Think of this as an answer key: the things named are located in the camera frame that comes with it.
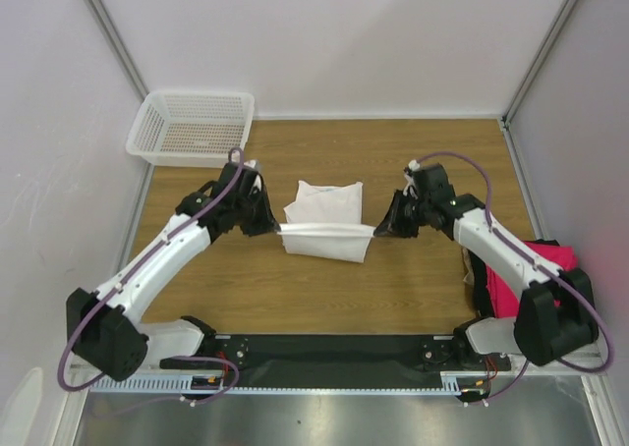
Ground white t shirt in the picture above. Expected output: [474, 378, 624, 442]
[279, 181, 374, 263]

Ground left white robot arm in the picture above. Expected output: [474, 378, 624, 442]
[63, 160, 279, 381]

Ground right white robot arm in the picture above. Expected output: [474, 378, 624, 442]
[373, 161, 600, 369]

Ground white plastic basket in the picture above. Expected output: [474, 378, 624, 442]
[126, 90, 255, 168]

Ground folded black t shirt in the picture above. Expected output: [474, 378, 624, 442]
[462, 240, 578, 318]

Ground folded pink t shirt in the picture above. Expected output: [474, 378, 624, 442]
[486, 242, 581, 317]

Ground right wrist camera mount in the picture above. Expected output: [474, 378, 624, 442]
[403, 160, 422, 198]

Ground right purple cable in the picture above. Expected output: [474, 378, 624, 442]
[410, 151, 615, 408]

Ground purple cable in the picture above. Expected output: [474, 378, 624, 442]
[57, 146, 245, 418]
[410, 151, 615, 408]

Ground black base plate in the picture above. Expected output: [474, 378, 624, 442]
[161, 332, 512, 391]

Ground aluminium frame rail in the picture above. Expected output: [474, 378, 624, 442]
[87, 346, 601, 405]

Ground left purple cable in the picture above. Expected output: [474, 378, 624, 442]
[57, 146, 245, 418]

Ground right corner aluminium post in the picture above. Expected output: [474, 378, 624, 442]
[500, 0, 596, 123]

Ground corner aluminium post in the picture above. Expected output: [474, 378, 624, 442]
[500, 0, 596, 123]
[84, 0, 149, 101]

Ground left corner aluminium post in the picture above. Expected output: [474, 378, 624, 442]
[84, 0, 149, 101]

